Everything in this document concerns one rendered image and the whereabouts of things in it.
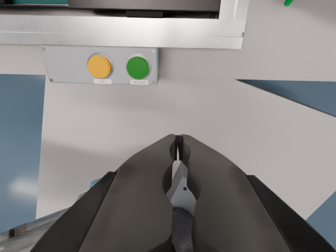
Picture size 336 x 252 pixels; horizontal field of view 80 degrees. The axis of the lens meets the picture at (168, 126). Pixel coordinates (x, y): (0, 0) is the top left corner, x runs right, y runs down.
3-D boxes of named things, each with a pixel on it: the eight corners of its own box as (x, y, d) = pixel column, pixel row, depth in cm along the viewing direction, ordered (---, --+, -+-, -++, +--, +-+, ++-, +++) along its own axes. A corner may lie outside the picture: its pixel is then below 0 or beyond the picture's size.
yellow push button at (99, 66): (113, 76, 39) (110, 78, 37) (93, 75, 39) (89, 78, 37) (111, 54, 37) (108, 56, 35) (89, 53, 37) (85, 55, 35)
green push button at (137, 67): (150, 76, 39) (149, 79, 37) (129, 76, 39) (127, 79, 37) (149, 55, 37) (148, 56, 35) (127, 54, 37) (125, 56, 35)
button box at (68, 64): (159, 77, 44) (157, 86, 39) (63, 75, 44) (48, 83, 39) (159, 43, 41) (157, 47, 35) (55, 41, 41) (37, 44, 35)
